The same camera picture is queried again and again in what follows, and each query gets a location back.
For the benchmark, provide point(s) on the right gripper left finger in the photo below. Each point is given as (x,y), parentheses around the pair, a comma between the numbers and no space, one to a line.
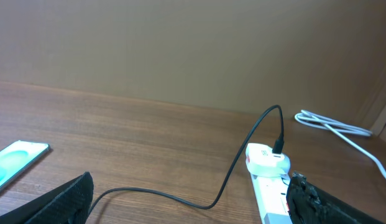
(68,203)

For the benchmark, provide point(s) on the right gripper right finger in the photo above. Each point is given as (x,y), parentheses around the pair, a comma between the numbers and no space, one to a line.
(311,205)

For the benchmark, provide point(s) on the Samsung Galaxy smartphone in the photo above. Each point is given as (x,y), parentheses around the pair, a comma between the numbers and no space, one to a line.
(17,157)

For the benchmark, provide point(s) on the white USB charger plug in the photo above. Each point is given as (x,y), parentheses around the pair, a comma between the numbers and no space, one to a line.
(262,162)

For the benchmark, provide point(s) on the white power strip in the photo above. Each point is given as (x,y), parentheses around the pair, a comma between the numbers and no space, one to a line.
(271,197)

